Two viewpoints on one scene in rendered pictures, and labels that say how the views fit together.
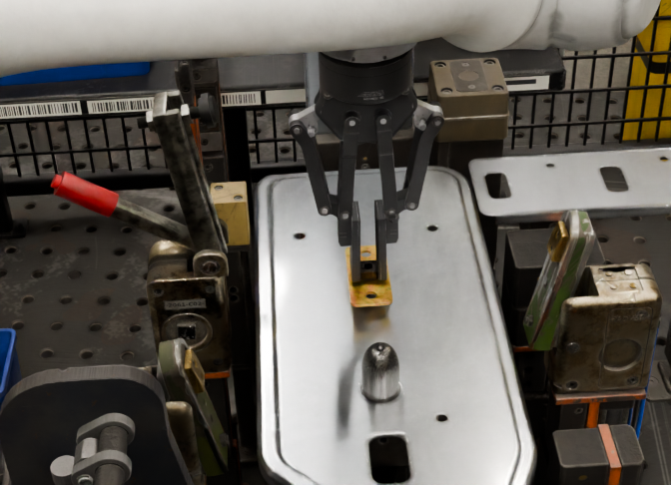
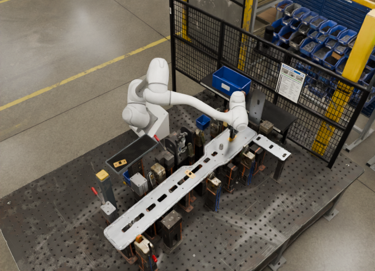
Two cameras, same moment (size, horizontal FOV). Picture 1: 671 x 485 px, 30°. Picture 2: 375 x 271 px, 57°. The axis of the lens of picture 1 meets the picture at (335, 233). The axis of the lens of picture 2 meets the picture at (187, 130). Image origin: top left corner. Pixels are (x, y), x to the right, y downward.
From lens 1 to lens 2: 1.80 m
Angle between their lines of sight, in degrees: 35
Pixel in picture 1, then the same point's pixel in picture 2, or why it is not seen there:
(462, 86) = (264, 125)
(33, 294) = not seen: hidden behind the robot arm
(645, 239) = (297, 161)
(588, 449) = (231, 166)
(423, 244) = (242, 139)
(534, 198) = (259, 142)
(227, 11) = (203, 109)
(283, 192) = not seen: hidden behind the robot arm
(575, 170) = (268, 143)
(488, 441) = (223, 159)
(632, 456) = (234, 169)
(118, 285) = not seen: hidden behind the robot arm
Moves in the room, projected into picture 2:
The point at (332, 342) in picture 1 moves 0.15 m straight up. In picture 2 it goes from (222, 141) to (224, 127)
